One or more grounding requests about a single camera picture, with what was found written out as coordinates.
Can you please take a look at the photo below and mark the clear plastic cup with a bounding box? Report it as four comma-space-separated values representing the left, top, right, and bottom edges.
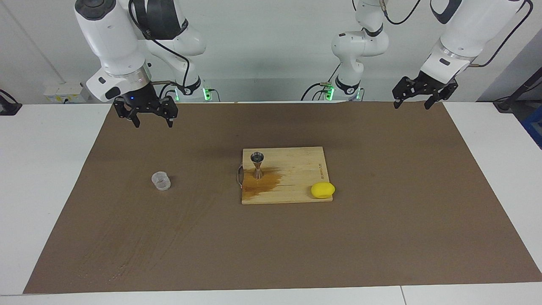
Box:
151, 171, 171, 191

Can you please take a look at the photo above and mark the steel jigger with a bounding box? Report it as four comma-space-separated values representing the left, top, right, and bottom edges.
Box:
250, 152, 266, 179

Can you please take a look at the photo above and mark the black stand pole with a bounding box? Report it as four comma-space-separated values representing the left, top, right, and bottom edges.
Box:
493, 68, 542, 113

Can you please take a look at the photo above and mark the grey partition panel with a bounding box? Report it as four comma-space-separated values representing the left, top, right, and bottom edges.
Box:
478, 30, 542, 102

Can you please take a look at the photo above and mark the blue box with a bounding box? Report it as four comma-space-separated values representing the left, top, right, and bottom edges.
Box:
520, 106, 542, 150

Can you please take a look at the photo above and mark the yellow lemon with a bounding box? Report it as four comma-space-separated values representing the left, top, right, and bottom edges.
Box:
311, 182, 336, 199

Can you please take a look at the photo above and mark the brown table mat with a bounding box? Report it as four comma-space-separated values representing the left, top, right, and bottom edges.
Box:
23, 101, 542, 294

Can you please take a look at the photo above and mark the wooden cutting board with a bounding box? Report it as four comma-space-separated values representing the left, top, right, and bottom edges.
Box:
236, 147, 334, 205

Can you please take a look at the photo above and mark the black right base cable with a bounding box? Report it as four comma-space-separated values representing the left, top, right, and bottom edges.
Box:
159, 82, 177, 103

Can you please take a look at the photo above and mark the black base cable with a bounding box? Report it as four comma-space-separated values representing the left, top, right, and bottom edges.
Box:
301, 63, 341, 101
159, 82, 177, 103

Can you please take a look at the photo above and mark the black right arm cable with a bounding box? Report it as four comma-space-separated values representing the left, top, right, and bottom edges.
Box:
128, 0, 190, 100

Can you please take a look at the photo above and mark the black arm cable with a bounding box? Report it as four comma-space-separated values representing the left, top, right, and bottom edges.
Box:
128, 0, 190, 100
351, 0, 533, 68

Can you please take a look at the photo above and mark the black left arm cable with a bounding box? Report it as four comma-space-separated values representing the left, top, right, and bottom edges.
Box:
351, 0, 533, 68

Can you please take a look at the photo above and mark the white wall socket box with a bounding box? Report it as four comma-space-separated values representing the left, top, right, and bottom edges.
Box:
44, 83, 90, 103

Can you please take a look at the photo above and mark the black left base cable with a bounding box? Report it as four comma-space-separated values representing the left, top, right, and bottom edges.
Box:
301, 63, 341, 101

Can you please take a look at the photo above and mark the black clamp mount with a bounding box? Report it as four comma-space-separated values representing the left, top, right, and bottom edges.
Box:
0, 89, 22, 116

